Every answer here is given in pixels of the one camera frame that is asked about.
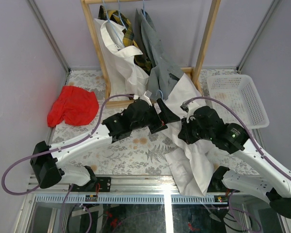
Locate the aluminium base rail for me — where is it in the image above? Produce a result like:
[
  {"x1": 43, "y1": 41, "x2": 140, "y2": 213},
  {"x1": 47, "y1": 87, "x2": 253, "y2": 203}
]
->
[{"x1": 26, "y1": 175, "x2": 227, "y2": 205}]

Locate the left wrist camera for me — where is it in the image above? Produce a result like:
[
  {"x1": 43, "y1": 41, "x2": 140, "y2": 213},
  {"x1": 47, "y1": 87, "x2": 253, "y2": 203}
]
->
[{"x1": 133, "y1": 90, "x2": 153, "y2": 106}]

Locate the red cloth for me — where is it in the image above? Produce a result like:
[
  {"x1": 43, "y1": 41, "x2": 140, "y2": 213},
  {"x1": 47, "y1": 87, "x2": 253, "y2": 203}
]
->
[{"x1": 47, "y1": 85, "x2": 99, "y2": 128}]

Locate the white plastic basket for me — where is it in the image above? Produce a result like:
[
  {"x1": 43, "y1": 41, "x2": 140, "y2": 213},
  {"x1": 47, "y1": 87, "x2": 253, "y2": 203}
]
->
[{"x1": 207, "y1": 74, "x2": 269, "y2": 130}]

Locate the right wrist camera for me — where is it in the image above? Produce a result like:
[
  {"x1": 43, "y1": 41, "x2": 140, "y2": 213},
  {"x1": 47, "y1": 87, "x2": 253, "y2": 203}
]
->
[{"x1": 180, "y1": 100, "x2": 199, "y2": 122}]

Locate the blue hanger middle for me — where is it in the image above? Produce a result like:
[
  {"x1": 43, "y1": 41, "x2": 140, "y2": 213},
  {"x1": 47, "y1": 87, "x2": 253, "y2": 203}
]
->
[{"x1": 112, "y1": 0, "x2": 132, "y2": 32}]

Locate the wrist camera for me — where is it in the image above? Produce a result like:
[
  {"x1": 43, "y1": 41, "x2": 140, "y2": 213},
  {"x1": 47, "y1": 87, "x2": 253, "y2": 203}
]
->
[
  {"x1": 133, "y1": 90, "x2": 153, "y2": 106},
  {"x1": 180, "y1": 100, "x2": 199, "y2": 122}
]

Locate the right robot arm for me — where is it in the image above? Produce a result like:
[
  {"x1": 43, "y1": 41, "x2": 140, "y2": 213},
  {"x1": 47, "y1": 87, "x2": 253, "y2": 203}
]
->
[{"x1": 178, "y1": 104, "x2": 291, "y2": 219}]

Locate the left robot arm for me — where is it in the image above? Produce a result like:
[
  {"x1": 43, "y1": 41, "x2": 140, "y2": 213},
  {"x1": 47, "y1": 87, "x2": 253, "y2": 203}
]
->
[{"x1": 30, "y1": 99, "x2": 180, "y2": 192}]

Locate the wooden clothes rack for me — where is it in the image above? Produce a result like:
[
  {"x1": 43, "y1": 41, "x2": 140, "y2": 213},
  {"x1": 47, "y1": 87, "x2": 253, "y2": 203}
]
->
[{"x1": 81, "y1": 0, "x2": 221, "y2": 99}]

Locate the yellow plaid shirt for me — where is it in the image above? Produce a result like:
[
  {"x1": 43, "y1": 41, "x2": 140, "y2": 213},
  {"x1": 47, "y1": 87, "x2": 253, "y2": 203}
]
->
[{"x1": 98, "y1": 5, "x2": 152, "y2": 75}]

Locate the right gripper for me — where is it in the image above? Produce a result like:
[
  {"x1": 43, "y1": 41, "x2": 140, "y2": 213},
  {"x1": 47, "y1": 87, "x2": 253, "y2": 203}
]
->
[{"x1": 178, "y1": 115, "x2": 213, "y2": 145}]

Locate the white shirt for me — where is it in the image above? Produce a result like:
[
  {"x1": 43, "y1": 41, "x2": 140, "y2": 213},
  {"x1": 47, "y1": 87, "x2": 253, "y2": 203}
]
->
[
  {"x1": 94, "y1": 18, "x2": 149, "y2": 96},
  {"x1": 163, "y1": 74, "x2": 215, "y2": 197}
]

